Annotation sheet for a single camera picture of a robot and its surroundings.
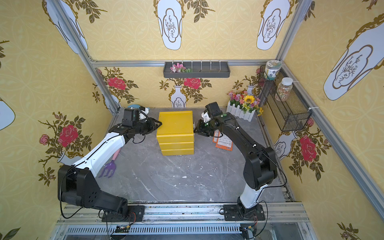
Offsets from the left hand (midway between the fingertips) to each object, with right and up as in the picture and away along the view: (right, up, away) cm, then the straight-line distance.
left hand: (156, 123), depth 86 cm
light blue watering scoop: (-27, +14, +38) cm, 49 cm away
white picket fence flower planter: (+56, +12, +18) cm, 60 cm away
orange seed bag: (+42, -13, +15) cm, 47 cm away
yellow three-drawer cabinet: (+12, -7, -6) cm, 15 cm away
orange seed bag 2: (+32, -4, -16) cm, 36 cm away
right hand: (+25, -3, 0) cm, 25 cm away
